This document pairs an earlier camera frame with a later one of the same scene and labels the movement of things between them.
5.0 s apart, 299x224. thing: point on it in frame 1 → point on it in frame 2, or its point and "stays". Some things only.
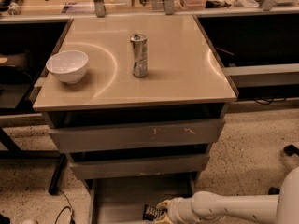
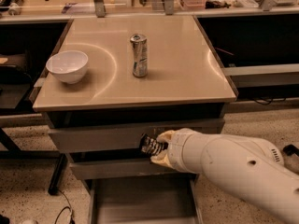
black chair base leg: (289, 149) stays
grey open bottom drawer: (122, 200) stays
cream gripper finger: (164, 220) → (163, 158)
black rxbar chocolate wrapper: (149, 213) → (149, 144)
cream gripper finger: (166, 203) → (166, 136)
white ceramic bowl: (68, 65) stays
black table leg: (54, 186) stays
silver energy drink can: (139, 49) stays
